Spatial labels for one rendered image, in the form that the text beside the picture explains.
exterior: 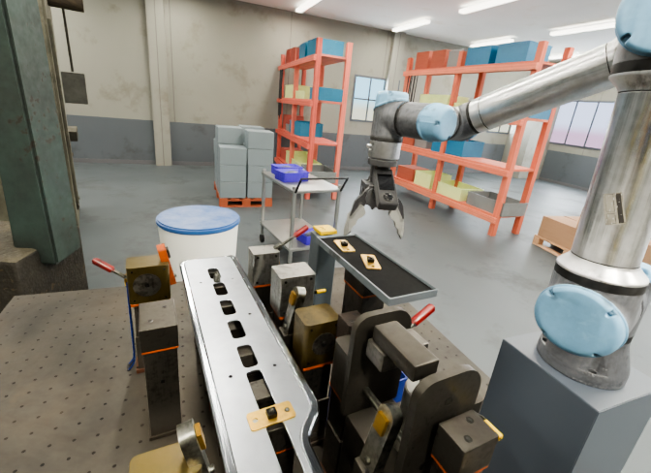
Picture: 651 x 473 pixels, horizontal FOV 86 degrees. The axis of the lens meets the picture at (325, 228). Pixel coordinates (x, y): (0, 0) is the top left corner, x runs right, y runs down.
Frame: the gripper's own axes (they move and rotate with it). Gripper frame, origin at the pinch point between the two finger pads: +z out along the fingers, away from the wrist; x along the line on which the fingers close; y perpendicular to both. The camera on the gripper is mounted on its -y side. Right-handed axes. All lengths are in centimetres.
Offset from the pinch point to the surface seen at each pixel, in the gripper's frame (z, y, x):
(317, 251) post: 13.2, 20.7, 11.7
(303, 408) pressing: 22.5, -31.6, 17.6
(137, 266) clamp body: 16, 12, 63
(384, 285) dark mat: 6.5, -12.4, -0.5
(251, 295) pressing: 22.4, 8.3, 31.0
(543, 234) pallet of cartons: 104, 323, -326
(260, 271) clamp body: 22.9, 24.0, 29.7
